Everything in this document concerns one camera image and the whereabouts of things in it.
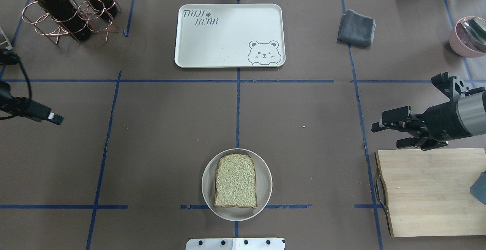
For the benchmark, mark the cream bear tray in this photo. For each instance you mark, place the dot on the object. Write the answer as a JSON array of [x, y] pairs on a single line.
[[230, 36]]

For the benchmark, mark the dark green wine bottle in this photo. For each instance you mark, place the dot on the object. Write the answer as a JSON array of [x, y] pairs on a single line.
[[66, 13]]

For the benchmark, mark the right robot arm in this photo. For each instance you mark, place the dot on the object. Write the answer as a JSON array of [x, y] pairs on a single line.
[[471, 115]]

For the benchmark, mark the bread slice toast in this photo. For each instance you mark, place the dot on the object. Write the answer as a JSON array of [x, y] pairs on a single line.
[[235, 182]]

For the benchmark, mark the copper wire bottle rack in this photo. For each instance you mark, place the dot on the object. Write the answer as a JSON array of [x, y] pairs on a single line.
[[46, 26]]

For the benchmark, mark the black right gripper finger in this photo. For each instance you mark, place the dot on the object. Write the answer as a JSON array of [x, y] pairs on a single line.
[[400, 119], [417, 142]]

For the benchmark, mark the grey folded cloth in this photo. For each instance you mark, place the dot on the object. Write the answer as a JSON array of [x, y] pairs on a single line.
[[356, 29]]

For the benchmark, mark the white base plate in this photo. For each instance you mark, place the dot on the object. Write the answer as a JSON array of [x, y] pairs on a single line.
[[272, 243]]

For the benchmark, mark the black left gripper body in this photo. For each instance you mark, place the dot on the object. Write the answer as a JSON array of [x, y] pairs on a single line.
[[33, 108]]

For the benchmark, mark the pink bowl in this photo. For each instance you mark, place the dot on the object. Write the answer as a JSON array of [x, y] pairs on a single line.
[[461, 41]]

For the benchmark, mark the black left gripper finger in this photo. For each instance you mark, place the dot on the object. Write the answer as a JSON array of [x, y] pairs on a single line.
[[55, 118]]

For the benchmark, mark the white wire cup rack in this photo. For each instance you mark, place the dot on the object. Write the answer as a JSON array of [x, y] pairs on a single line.
[[5, 42]]

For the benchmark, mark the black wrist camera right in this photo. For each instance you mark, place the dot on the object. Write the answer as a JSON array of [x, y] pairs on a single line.
[[451, 86]]

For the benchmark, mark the metal scoop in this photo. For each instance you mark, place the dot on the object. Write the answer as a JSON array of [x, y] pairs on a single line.
[[476, 32]]

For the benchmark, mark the wooden cutting board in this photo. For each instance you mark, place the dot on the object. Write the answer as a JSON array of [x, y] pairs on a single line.
[[427, 192]]

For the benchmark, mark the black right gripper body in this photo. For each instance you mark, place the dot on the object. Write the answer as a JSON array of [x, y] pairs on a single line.
[[443, 119]]

